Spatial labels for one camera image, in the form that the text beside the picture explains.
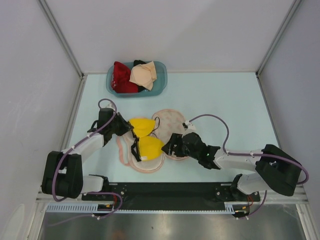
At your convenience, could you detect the yellow black bra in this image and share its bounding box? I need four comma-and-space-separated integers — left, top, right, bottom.
128, 118, 165, 162

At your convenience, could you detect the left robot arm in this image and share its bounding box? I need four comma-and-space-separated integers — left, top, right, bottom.
41, 107, 134, 202

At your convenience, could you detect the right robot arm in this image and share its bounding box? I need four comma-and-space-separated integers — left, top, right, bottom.
162, 132, 302, 201

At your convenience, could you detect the beige bra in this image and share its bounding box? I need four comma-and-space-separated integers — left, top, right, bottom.
129, 61, 157, 91

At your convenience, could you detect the red garment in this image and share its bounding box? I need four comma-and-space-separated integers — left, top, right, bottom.
111, 61, 138, 94

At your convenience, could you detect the teal plastic basket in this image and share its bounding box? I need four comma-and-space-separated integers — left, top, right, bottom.
106, 61, 168, 98

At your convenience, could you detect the black garment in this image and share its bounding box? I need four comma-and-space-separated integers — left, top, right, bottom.
133, 60, 146, 67

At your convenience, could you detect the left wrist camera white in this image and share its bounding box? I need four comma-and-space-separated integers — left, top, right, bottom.
101, 103, 116, 110

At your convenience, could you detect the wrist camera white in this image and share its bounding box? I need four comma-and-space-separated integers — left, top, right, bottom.
101, 103, 116, 110
182, 120, 196, 131

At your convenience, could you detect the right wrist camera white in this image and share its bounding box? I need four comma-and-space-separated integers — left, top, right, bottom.
182, 120, 196, 131

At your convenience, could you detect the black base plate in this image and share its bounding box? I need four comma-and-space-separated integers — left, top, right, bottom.
81, 178, 261, 211

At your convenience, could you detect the left aluminium frame post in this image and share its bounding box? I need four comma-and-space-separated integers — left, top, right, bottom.
36, 0, 85, 78

